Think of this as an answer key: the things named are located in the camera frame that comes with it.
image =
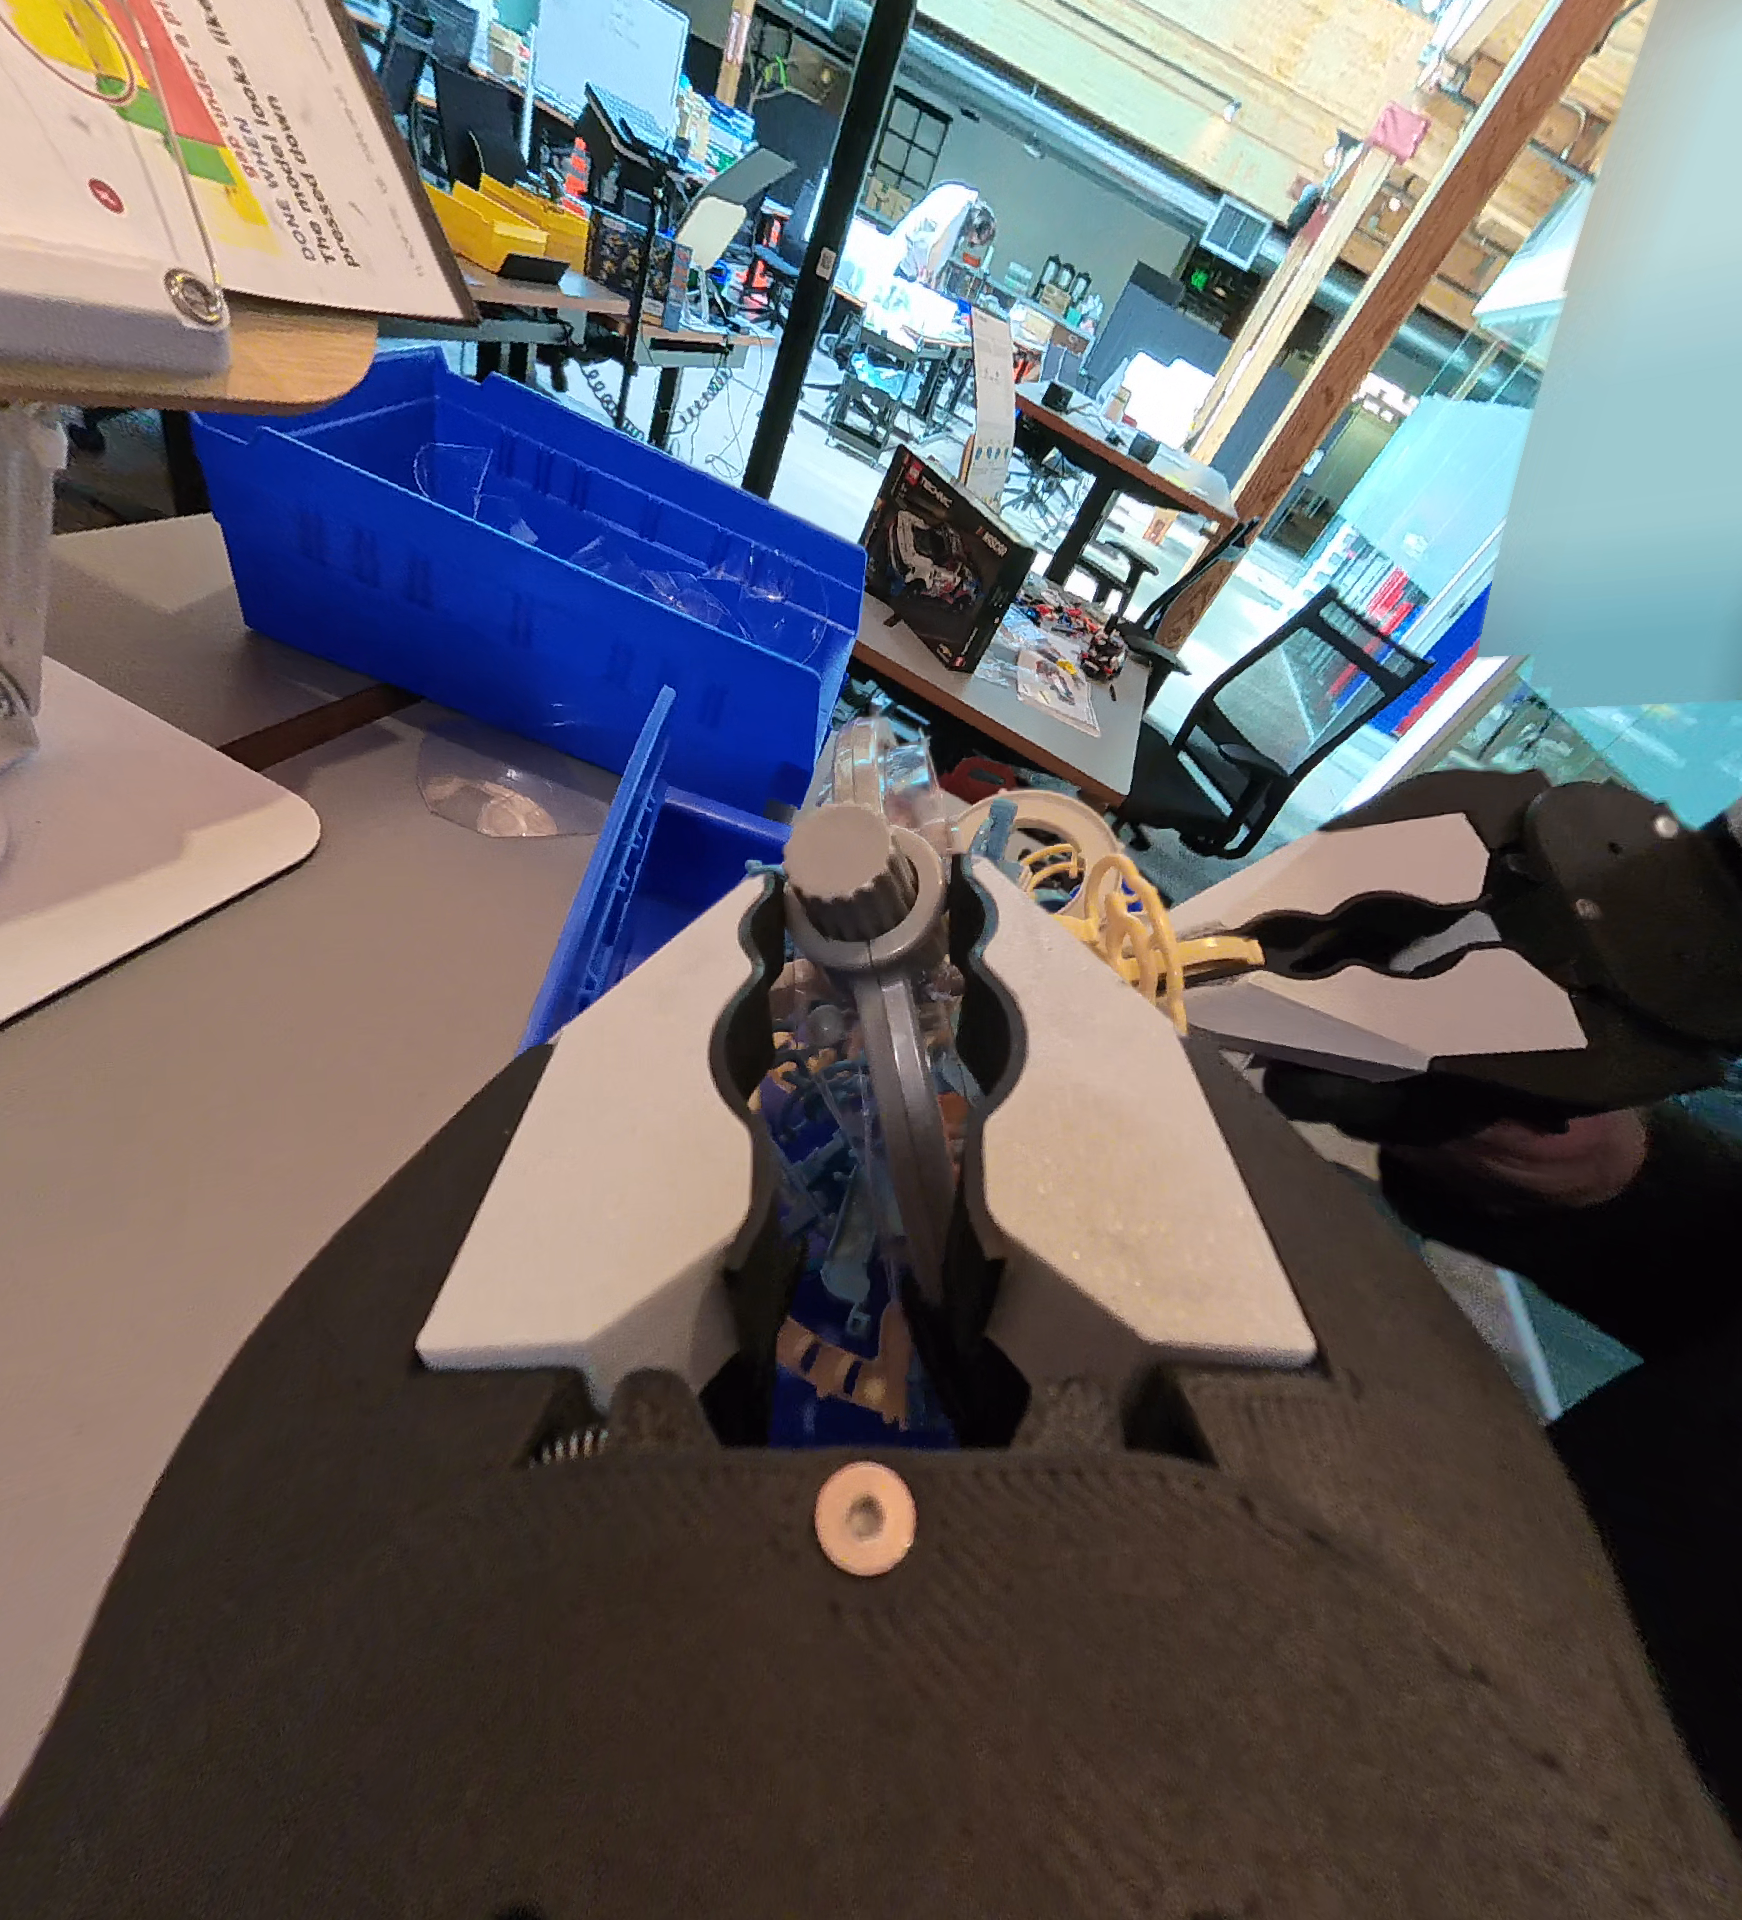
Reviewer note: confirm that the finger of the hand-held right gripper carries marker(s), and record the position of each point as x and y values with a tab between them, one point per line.
1411	1006
1350	869

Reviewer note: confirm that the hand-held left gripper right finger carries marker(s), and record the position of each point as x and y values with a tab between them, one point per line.
1141	1199

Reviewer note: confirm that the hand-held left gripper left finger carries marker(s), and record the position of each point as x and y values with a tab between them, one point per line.
586	1199

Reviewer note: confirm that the blue plastic bin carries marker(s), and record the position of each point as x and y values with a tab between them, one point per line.
616	884
510	631

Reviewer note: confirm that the clear ball maze puzzle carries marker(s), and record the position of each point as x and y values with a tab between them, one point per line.
864	884

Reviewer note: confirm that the person's right hand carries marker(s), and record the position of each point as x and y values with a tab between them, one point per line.
1561	1155

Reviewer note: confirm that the black office chair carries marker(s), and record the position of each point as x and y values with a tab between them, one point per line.
1260	720

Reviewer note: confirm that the printed paper sheets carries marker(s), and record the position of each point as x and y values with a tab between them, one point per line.
1058	690

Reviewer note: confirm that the pile of toy parts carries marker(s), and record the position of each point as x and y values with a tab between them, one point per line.
1074	631

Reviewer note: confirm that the orange floor bin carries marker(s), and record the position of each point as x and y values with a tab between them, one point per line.
983	776

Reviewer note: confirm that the clear plastic dome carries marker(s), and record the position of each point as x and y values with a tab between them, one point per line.
630	553
510	786

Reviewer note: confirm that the white desk wooden edge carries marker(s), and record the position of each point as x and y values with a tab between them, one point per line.
1127	449

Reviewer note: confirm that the black toy set box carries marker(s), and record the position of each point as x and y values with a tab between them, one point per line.
946	561

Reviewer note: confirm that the background document stand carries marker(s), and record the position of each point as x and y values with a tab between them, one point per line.
991	405

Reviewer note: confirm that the white document stand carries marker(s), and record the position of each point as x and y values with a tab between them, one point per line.
90	840

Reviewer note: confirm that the black metal pole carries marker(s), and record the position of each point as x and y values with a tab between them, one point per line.
834	225

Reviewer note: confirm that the dark printed game box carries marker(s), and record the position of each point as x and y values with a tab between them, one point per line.
638	264

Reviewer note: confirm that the yellow plastic bin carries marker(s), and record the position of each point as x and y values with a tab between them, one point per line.
548	217
473	225

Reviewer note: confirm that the white whiteboard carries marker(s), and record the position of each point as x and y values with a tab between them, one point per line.
608	52

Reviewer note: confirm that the instruction sheet board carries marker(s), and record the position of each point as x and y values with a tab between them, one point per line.
61	121

